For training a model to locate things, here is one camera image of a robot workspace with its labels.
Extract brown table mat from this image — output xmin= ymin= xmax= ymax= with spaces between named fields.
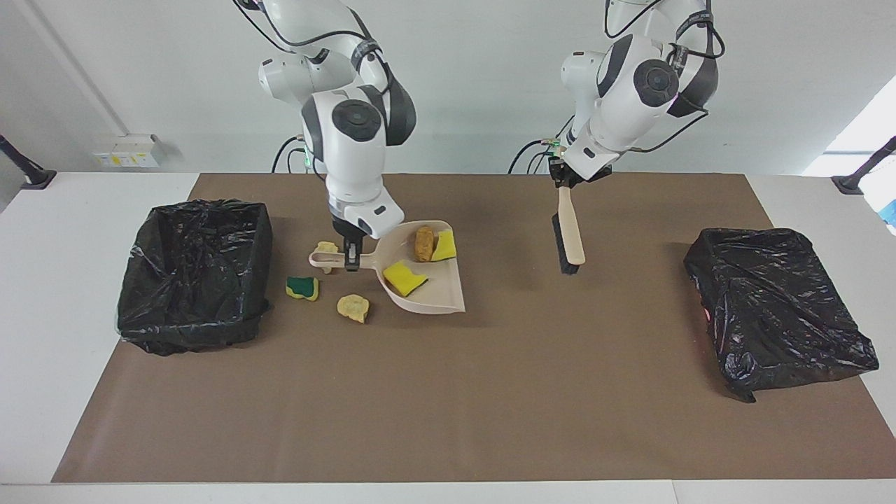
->
xmin=51 ymin=173 xmax=896 ymax=484

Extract black right arm base cable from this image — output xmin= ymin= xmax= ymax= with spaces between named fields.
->
xmin=272 ymin=136 xmax=309 ymax=174

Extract beige hand brush black bristles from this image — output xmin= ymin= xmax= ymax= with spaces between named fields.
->
xmin=551 ymin=185 xmax=586 ymax=275

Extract black camera stand clamp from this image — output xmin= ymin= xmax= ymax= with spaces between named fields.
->
xmin=832 ymin=136 xmax=896 ymax=195
xmin=0 ymin=133 xmax=57 ymax=190

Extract black arm base cable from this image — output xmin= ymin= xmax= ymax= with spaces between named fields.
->
xmin=272 ymin=136 xmax=309 ymax=174
xmin=509 ymin=136 xmax=561 ymax=174

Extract notched yellow sponge piece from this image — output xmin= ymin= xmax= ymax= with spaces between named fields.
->
xmin=383 ymin=260 xmax=428 ymax=298

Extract white wall socket box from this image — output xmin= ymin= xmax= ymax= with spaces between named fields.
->
xmin=93 ymin=134 xmax=167 ymax=168

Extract black left arm base cable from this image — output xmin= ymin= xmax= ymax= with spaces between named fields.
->
xmin=509 ymin=136 xmax=561 ymax=174

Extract beige plastic dustpan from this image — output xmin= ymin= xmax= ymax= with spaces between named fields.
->
xmin=309 ymin=220 xmax=467 ymax=315

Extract blue and white object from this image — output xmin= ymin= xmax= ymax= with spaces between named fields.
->
xmin=860 ymin=171 xmax=896 ymax=235

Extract green and yellow sponge piece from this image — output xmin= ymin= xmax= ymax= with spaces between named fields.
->
xmin=285 ymin=276 xmax=320 ymax=302

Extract bin covered by black bag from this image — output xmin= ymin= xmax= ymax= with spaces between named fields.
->
xmin=683 ymin=227 xmax=880 ymax=403

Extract open bin with black bag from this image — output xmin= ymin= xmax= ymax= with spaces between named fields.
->
xmin=115 ymin=199 xmax=274 ymax=356

